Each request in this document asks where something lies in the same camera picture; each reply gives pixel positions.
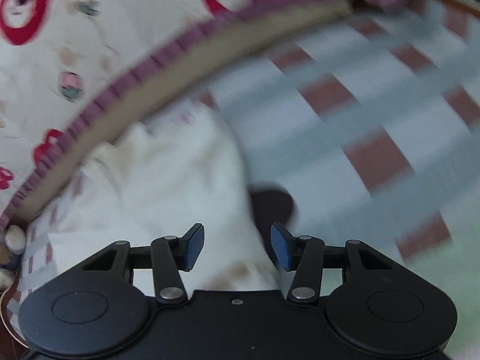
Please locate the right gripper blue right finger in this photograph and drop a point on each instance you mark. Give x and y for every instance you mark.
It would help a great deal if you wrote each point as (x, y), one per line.
(286, 247)

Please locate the bear print bed cover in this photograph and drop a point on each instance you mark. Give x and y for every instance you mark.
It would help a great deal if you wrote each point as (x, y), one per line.
(57, 56)

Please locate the white fleece garment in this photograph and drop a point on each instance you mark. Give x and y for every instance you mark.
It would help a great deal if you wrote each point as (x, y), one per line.
(161, 181)

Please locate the checked bed sheet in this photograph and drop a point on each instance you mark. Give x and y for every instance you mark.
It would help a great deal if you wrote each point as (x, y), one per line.
(371, 124)

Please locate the grey bunny plush toy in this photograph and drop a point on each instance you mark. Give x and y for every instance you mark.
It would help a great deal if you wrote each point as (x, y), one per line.
(13, 243)

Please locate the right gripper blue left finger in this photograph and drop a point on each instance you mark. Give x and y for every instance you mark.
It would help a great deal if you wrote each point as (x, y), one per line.
(189, 247)

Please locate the beige mattress edge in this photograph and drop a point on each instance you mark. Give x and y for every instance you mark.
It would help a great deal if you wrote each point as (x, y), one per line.
(151, 86)

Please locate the pale green cloth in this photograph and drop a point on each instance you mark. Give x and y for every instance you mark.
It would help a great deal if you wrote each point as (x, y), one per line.
(453, 267)

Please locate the dark knitted garment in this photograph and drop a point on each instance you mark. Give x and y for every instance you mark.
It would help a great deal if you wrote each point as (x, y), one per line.
(271, 204)

